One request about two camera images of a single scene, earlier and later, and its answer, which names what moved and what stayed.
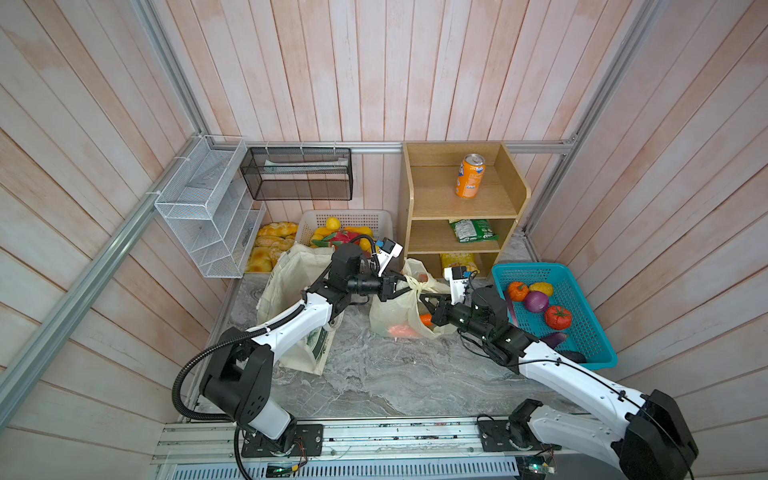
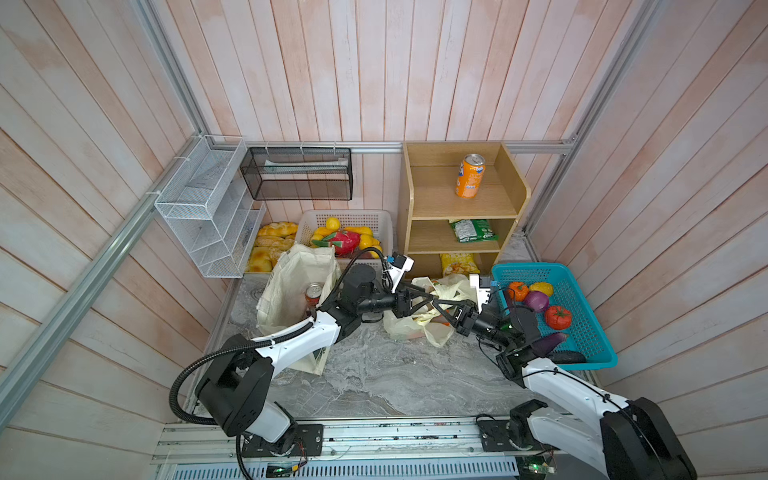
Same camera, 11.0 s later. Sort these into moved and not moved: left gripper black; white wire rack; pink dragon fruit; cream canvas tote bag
Moved: left gripper black
Not moved: cream canvas tote bag; pink dragon fruit; white wire rack
